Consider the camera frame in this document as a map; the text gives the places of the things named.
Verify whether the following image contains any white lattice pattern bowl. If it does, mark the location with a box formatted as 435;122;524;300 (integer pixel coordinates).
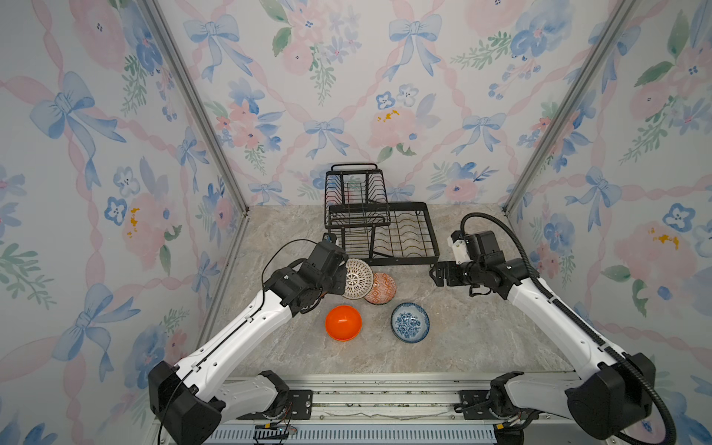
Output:
343;259;375;300

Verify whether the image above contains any orange plastic bowl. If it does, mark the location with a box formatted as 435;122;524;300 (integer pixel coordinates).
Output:
324;305;363;342

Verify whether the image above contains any red patterned ceramic bowl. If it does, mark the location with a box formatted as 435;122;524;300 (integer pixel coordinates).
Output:
365;273;397;305

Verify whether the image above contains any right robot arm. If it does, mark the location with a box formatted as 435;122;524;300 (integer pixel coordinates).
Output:
430;230;665;439

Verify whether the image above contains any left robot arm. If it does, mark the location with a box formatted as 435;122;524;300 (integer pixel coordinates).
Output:
148;235;349;444

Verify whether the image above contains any blue floral ceramic bowl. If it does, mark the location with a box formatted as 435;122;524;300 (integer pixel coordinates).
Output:
390;302;430;344

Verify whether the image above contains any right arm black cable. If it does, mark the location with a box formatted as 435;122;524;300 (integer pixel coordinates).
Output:
459;212;678;445

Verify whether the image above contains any black wire dish rack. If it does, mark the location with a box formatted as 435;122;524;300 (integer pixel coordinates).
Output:
324;163;439;266

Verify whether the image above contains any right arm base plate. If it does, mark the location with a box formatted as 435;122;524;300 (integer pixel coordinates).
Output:
459;388;540;421

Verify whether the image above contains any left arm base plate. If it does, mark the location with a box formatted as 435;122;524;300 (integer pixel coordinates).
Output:
238;389;314;422

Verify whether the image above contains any aluminium rail frame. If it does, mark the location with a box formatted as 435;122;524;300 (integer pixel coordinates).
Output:
207;373;596;444

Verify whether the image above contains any right corner aluminium post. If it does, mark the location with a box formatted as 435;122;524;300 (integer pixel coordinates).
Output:
502;0;639;217

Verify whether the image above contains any corner aluminium post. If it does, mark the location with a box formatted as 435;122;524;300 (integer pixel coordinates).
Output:
502;0;639;217
137;0;248;217

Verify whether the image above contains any left corner aluminium post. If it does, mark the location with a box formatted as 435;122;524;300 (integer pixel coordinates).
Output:
137;0;248;217

